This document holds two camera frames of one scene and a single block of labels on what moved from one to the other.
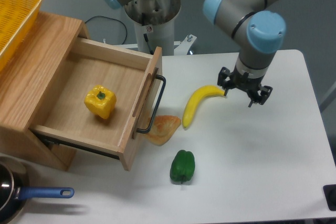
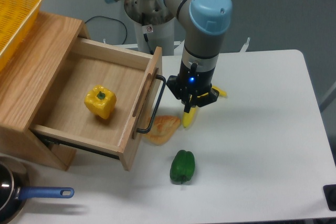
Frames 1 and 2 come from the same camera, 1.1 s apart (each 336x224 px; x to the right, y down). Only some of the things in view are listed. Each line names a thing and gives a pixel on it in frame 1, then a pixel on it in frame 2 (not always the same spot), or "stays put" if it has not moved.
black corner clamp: x=329 y=192 stays put
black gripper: x=242 y=81 -> x=191 y=83
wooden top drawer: x=105 y=99 stays put
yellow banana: x=201 y=93 stays put
